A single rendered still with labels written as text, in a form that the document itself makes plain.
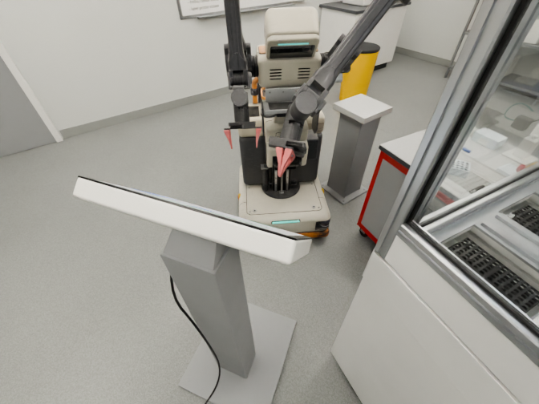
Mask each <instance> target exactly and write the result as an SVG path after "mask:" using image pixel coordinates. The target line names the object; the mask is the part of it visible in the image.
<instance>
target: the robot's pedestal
mask: <svg viewBox="0 0 539 404"><path fill-rule="evenodd" d="M392 108H393V107H391V106H389V105H387V104H385V103H382V102H380V101H378V100H376V99H373V98H371V97H368V96H366V95H363V94H359V95H355V96H352V97H350V98H348V99H344V100H341V101H338V102H337V103H334V105H333V109H335V110H336V111H339V112H340V117H339V121H338V130H337V135H336V139H335V144H334V152H333V157H332V161H331V166H330V174H329V179H328V180H327V181H325V182H323V183H321V187H322V188H323V189H324V190H325V191H326V192H328V193H329V194H330V195H331V196H333V197H334V198H335V199H336V200H337V201H338V202H340V203H341V204H342V205H344V204H346V203H348V202H350V201H351V200H353V199H355V198H356V197H358V196H361V195H362V194H363V193H365V192H367V191H368V189H366V188H365V187H363V186H362V185H361V183H362V180H363V175H364V172H365V170H366V166H367V162H368V159H369V156H370V153H371V149H372V145H373V143H374V140H375V135H376V132H377V129H378V126H379V121H380V118H381V117H382V116H384V115H387V114H389V113H391V111H392Z"/></svg>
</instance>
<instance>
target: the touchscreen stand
mask: <svg viewBox="0 0 539 404"><path fill-rule="evenodd" d="M163 252H164V250H163V251H162V252H161V253H160V257H161V259H162V260H163V262H164V264H165V266H166V268H167V270H168V272H169V274H170V275H171V277H172V279H173V281H174V283H175V285H176V287H177V288H178V290H179V292H180V295H181V296H182V298H183V300H184V303H185V304H186V305H187V307H188V310H189V312H190V313H191V315H192V317H193V319H194V321H195V322H196V324H197V327H198V328H199V330H200V331H201V332H202V333H203V335H204V336H205V338H206V339H207V341H208V342H209V344H210V345H211V347H212V348H213V350H214V352H215V354H216V355H217V358H218V360H219V363H220V367H221V376H220V380H219V382H218V385H217V388H216V389H215V391H214V393H213V395H212V397H211V398H210V399H209V402H211V403H213V404H271V403H272V401H273V398H274V393H275V390H276V388H277V384H278V380H279V378H280V374H281V371H282V367H283V364H284V361H285V359H286V354H287V351H288V349H289V345H290V341H291V338H292V335H293V332H294V327H295V325H296V321H295V320H293V319H290V318H288V317H284V316H282V315H280V314H277V313H274V312H271V311H269V310H267V309H263V308H261V307H258V306H256V305H252V304H250V303H248V302H247V298H246V293H245V284H244V278H243V273H242V268H241V259H240V254H239V249H235V248H231V247H229V246H228V248H227V249H226V250H225V252H224V254H223V256H222V257H221V259H220V260H219V262H218V264H217V266H216V267H215V269H214V270H211V269H207V268H204V267H202V266H199V265H195V264H193V263H190V262H188V261H184V260H181V259H179V258H176V257H173V256H170V255H168V254H165V253H163ZM218 376H219V368H218V364H217V359H216V358H215V356H214V354H213V352H212V350H211V349H210V348H209V346H208V345H207V343H206V342H205V340H204V339H203V338H202V340H201V343H200V344H199V346H198V348H197V350H196V352H195V354H194V355H193V357H192V360H191V362H190V363H189V364H188V367H187V369H186V371H185V372H184V375H183V377H182V379H181V380H180V382H179V384H178V386H179V387H181V388H183V389H185V390H187V391H189V392H191V393H193V394H195V395H197V396H199V397H201V398H203V399H205V400H208V398H209V396H210V394H211V393H212V392H213V390H214V388H215V386H216V384H217V379H218Z"/></svg>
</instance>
